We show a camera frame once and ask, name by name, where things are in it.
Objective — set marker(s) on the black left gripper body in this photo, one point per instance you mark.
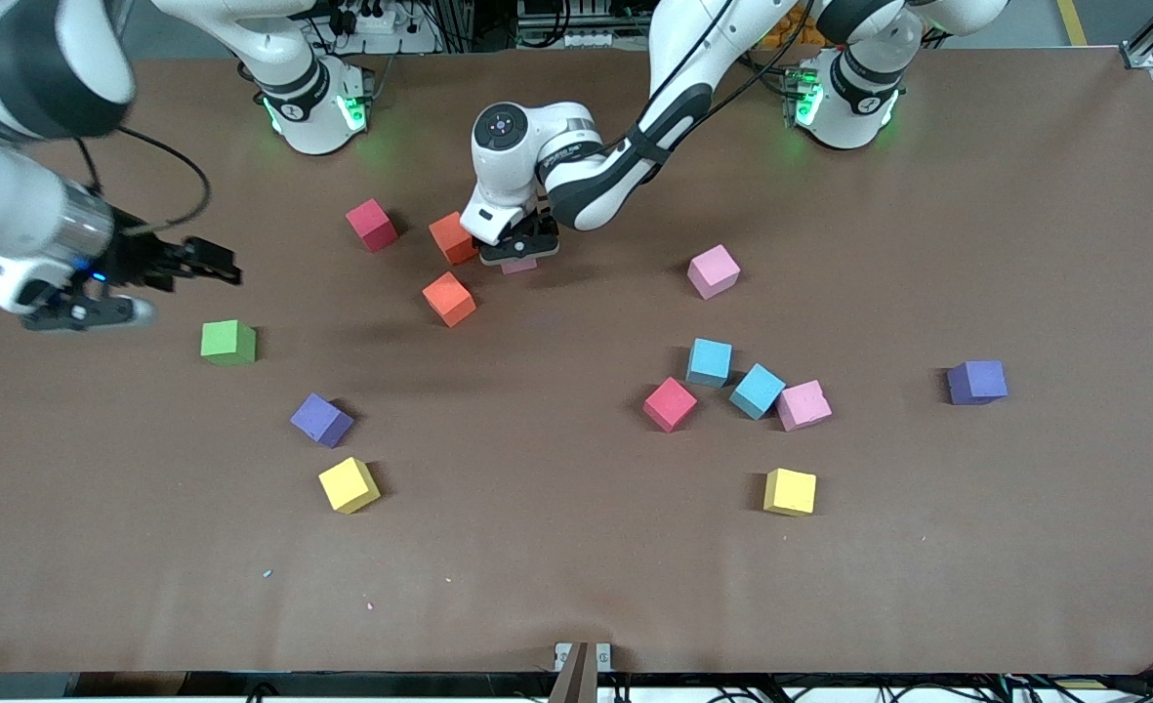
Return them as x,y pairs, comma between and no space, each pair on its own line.
534,232

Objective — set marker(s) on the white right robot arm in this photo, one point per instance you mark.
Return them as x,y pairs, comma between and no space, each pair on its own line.
10,195

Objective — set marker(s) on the brown camera stand pole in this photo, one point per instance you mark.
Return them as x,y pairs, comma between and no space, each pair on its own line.
576,683

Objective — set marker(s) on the red foam cube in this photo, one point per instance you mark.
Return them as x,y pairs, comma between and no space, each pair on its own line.
371,225
670,404

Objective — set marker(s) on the brown table cover sheet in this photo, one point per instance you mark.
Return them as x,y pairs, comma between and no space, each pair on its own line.
576,547

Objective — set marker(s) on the white power strip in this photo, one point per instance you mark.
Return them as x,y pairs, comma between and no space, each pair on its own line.
381,20
576,39

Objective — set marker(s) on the blue foam cube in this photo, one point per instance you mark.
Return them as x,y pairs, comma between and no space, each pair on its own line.
757,391
709,362

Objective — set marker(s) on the light pink foam cube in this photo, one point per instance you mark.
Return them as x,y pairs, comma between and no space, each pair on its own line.
713,271
803,405

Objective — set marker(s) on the yellow foam cube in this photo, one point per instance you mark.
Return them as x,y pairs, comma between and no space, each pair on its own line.
348,485
791,492

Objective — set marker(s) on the orange foam cube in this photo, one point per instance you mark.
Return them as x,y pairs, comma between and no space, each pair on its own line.
449,299
447,239

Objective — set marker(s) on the green foam cube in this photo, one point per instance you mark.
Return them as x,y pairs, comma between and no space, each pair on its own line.
227,344

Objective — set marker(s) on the metal table edge bracket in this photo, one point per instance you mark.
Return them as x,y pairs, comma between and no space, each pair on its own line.
563,652

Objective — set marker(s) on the pile of orange objects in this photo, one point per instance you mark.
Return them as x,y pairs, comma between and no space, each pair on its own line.
793,37

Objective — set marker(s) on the dusty pink foam cube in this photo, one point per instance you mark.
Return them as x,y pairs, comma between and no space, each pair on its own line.
519,267

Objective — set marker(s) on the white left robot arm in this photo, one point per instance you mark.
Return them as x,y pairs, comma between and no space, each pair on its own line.
586,176

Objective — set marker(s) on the purple foam cube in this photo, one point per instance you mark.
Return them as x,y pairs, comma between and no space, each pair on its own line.
976,382
320,420

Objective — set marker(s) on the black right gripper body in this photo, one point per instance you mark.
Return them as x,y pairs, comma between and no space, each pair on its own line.
137,259

